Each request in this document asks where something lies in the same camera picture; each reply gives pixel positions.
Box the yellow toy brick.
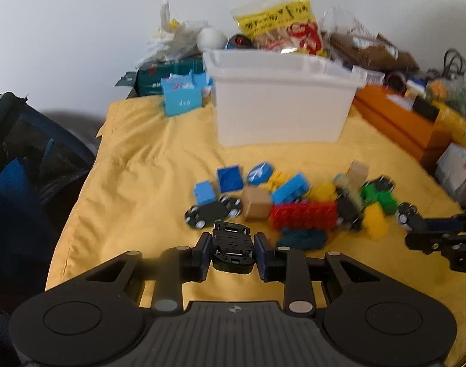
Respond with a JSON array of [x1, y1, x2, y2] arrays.
[[309, 183, 339, 203], [364, 203, 390, 240], [266, 172, 292, 192]]

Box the clear plastic bag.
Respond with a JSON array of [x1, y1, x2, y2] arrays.
[[322, 5, 376, 39]]

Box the dark teal toy brick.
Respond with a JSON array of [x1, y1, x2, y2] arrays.
[[276, 228, 328, 252]]

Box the yellow noodle bag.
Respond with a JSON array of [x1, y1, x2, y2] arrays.
[[230, 0, 328, 57]]

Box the white plastic bin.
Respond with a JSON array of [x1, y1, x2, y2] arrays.
[[202, 48, 367, 148]]

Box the blue square toy plate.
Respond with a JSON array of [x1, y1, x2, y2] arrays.
[[216, 165, 244, 193]]

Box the white plastic bag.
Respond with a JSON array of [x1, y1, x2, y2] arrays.
[[137, 0, 211, 66]]

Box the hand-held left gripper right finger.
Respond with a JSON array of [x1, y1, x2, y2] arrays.
[[254, 232, 382, 316]]

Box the dark green soft package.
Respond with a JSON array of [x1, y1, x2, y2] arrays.
[[135, 55, 207, 98]]

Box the orange box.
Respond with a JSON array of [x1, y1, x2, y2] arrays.
[[352, 84, 463, 162]]

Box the blue black helmet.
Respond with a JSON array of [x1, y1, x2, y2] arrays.
[[227, 34, 257, 51]]

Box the blue toy brick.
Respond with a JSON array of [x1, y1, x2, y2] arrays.
[[194, 180, 220, 206]]

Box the yellow box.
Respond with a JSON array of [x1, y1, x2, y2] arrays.
[[432, 100, 466, 150]]

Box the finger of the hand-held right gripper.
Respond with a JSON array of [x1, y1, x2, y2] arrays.
[[405, 232, 466, 272], [410, 214, 466, 234]]

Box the dark blue mesh bag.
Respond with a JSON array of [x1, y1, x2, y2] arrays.
[[0, 92, 97, 367]]

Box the large red toy brick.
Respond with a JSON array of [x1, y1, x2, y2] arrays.
[[269, 200, 339, 232]]

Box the yellow cloth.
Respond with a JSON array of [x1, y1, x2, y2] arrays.
[[45, 97, 466, 367]]

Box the black toy car chassis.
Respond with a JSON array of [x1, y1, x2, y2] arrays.
[[184, 195, 244, 231], [211, 220, 257, 275]]

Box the light blue long brick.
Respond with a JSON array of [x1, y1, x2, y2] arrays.
[[271, 173, 310, 204]]

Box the black cables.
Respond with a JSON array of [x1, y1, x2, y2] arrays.
[[442, 49, 466, 82]]

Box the black toy car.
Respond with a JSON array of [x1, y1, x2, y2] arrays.
[[334, 187, 365, 232]]

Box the white cardboard box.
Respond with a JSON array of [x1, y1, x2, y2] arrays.
[[435, 143, 466, 200]]

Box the green toy brick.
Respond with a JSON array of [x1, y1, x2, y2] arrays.
[[360, 177, 400, 215]]

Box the blue dinosaur card box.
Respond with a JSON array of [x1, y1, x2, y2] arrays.
[[161, 72, 215, 117]]

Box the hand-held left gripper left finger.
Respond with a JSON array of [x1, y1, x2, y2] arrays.
[[84, 232, 214, 314]]

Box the brown wooden cube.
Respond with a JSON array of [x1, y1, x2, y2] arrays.
[[241, 186, 274, 221], [347, 160, 371, 186]]

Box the brown parcel bag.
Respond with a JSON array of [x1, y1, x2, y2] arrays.
[[328, 32, 421, 74]]

